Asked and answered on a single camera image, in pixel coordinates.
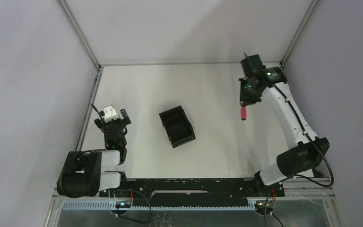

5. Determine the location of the red handled screwdriver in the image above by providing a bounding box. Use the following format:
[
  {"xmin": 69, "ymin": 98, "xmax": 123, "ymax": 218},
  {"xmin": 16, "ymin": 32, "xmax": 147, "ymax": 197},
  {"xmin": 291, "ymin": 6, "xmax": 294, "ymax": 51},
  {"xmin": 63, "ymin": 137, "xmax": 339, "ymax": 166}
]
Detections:
[{"xmin": 240, "ymin": 106, "xmax": 247, "ymax": 121}]

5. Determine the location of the black plastic bin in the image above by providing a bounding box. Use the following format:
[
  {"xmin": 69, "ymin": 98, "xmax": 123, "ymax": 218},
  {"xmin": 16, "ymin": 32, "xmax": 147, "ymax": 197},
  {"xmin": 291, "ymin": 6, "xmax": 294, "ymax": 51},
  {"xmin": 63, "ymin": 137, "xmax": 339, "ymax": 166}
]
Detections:
[{"xmin": 159, "ymin": 105, "xmax": 196, "ymax": 148}]

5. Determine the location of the left black cable loop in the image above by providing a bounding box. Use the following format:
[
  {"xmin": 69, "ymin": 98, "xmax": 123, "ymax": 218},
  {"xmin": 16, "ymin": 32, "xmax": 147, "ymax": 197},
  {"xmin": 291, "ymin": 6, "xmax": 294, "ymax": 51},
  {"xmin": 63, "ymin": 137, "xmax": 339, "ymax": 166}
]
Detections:
[{"xmin": 109, "ymin": 188, "xmax": 152, "ymax": 225}]

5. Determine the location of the white slotted cable duct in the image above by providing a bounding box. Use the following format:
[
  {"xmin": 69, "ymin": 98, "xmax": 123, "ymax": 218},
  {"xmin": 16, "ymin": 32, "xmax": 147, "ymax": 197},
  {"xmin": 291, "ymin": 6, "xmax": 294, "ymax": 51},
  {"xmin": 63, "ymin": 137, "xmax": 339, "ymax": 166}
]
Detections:
[{"xmin": 61, "ymin": 200, "xmax": 256, "ymax": 211}]

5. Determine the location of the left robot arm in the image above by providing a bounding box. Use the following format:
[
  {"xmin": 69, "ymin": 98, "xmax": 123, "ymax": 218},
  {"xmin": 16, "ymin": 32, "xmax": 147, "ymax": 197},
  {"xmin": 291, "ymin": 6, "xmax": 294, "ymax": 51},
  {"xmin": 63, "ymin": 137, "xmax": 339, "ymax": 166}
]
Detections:
[{"xmin": 56, "ymin": 105, "xmax": 131, "ymax": 198}]

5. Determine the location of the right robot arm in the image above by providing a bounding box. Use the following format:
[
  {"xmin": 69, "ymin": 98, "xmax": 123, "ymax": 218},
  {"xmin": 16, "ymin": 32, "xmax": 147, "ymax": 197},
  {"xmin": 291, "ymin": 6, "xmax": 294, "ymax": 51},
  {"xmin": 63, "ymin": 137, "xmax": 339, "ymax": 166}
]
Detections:
[{"xmin": 239, "ymin": 54, "xmax": 335, "ymax": 197}]

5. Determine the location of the right black base cable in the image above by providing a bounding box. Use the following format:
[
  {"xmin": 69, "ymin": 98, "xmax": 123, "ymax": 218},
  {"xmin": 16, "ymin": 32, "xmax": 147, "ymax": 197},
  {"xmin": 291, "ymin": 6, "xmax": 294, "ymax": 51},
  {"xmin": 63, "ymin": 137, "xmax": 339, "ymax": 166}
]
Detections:
[{"xmin": 254, "ymin": 188, "xmax": 283, "ymax": 227}]

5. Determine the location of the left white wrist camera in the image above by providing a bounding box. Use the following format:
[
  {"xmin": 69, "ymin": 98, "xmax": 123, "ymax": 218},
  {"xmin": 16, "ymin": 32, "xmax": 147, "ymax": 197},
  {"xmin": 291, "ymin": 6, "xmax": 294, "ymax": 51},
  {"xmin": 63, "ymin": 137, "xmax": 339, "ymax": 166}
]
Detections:
[{"xmin": 103, "ymin": 105, "xmax": 120, "ymax": 123}]

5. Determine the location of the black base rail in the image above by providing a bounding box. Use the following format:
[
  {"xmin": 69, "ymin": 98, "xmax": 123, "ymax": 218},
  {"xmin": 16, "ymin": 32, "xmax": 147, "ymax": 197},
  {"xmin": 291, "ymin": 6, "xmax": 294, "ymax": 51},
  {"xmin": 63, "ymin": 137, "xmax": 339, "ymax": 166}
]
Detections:
[{"xmin": 99, "ymin": 178, "xmax": 285, "ymax": 206}]

